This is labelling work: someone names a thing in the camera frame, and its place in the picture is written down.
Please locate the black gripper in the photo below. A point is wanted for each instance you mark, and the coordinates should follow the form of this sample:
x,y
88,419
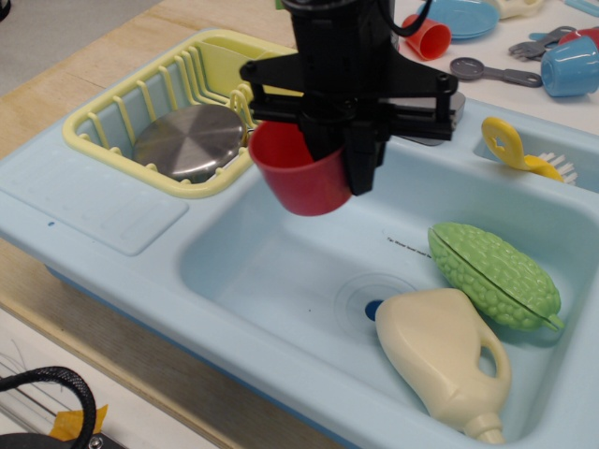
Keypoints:
x,y
346,69

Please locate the red plastic cup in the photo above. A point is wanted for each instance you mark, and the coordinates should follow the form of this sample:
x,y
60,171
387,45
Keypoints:
x,y
303,186

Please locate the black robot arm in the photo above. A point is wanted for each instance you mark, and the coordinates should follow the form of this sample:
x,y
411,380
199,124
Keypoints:
x,y
337,4

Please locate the red cup lying on side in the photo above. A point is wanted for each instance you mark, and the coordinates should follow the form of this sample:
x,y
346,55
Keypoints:
x,y
431,40

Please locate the light blue toy sink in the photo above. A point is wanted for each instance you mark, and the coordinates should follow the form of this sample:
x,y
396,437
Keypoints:
x,y
280,301

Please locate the blue plastic cup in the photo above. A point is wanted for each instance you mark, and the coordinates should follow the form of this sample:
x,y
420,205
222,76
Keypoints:
x,y
571,69

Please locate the grey toy spoon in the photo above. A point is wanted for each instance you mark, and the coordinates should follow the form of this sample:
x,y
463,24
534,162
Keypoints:
x,y
470,69

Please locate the stainless steel pot lid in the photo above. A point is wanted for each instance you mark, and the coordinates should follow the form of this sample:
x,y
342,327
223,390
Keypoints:
x,y
191,143

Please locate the yellow dish brush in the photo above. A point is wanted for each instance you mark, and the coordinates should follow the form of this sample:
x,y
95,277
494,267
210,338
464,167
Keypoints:
x,y
504,142

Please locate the yellow dish rack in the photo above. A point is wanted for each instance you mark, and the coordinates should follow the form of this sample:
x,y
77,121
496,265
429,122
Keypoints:
x,y
204,69

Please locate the blue plastic plate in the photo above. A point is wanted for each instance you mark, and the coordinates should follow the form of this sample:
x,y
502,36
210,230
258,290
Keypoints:
x,y
465,19

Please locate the grey toy fork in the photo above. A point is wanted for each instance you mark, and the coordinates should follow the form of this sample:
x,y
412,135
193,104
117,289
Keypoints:
x,y
534,49

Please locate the cream detergent bottle toy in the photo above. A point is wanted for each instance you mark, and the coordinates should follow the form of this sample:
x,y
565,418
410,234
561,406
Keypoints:
x,y
439,344

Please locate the cream toy container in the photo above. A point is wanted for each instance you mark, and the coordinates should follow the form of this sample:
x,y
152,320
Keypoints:
x,y
508,9

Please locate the green bitter melon toy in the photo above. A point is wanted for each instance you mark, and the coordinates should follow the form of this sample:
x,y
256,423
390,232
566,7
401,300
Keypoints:
x,y
503,283

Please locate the red bowl at right edge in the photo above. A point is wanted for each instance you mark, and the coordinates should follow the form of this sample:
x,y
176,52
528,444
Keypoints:
x,y
591,33

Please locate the yellow masking tape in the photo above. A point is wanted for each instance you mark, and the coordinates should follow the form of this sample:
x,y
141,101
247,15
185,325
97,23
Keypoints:
x,y
68,424

